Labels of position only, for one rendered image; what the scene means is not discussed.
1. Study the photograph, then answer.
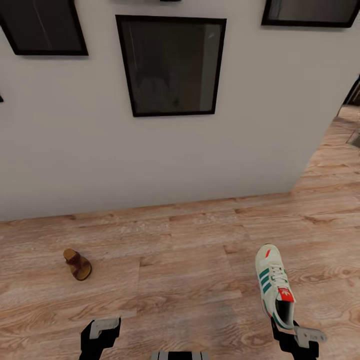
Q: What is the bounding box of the sandal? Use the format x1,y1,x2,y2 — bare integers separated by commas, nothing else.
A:
63,248,93,281

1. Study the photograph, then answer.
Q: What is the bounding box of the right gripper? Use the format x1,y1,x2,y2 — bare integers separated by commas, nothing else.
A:
270,317,319,360

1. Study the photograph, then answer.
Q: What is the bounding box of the gym shoe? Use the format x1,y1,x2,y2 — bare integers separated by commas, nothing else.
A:
255,243,297,331

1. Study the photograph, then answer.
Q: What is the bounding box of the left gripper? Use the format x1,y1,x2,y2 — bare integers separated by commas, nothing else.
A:
80,318,122,360

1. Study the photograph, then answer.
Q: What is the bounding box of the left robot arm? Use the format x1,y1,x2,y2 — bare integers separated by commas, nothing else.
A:
79,318,122,360

